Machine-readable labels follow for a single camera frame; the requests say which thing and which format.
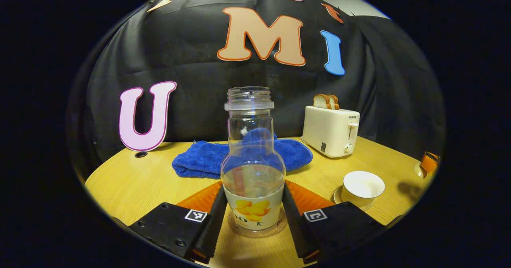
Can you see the round brown coaster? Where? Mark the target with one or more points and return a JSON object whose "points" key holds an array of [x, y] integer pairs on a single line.
{"points": [[239, 233]]}

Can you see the blue towel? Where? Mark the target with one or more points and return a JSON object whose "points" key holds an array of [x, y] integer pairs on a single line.
{"points": [[199, 160]]}

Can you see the clear glass water bottle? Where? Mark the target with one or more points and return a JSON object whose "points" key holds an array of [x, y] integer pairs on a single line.
{"points": [[253, 160]]}

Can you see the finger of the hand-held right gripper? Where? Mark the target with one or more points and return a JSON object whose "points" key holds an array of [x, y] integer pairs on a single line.
{"points": [[430, 164]]}

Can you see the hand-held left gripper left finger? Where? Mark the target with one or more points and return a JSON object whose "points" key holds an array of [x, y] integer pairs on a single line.
{"points": [[215, 224]]}

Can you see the cream ceramic saucer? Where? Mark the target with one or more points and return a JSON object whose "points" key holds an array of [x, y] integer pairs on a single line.
{"points": [[338, 198]]}

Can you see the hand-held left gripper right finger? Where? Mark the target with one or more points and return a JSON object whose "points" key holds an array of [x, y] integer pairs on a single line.
{"points": [[293, 228]]}

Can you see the cream ceramic teacup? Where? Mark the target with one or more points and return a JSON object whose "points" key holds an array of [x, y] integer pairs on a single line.
{"points": [[363, 184]]}

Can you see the cream toaster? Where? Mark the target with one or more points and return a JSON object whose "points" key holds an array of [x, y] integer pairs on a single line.
{"points": [[327, 132]]}

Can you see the toast bread slice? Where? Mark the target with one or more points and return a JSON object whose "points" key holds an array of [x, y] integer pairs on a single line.
{"points": [[320, 101], [335, 102]]}

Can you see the black backdrop cloth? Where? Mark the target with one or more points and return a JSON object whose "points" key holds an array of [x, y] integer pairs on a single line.
{"points": [[199, 80]]}

